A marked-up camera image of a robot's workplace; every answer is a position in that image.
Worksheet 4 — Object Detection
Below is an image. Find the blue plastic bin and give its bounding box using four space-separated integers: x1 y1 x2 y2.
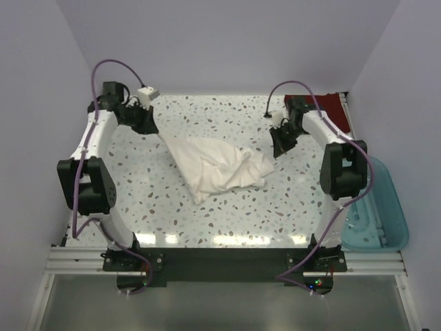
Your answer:
342 157 409 253

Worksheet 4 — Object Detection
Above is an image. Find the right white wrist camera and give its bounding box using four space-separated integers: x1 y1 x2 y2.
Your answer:
271 111 285 127

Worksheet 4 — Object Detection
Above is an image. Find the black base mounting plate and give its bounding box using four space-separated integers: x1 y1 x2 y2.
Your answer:
101 247 347 294

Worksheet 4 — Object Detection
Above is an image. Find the folded dark red shirt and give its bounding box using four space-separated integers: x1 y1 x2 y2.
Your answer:
284 93 351 133

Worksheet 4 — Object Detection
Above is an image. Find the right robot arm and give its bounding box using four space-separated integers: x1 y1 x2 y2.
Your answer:
269 96 370 271

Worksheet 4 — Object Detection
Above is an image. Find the aluminium frame rail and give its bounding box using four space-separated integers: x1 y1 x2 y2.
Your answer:
44 247 407 276

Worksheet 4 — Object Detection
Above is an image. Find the white t shirt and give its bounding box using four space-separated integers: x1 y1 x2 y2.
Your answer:
158 132 274 205

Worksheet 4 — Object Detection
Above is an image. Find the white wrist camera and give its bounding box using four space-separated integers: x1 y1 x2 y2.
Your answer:
136 86 160 108
271 111 285 127

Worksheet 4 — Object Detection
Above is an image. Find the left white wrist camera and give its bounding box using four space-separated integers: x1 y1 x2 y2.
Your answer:
136 86 160 108

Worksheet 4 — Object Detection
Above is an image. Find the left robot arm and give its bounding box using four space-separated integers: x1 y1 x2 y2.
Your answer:
57 81 159 251

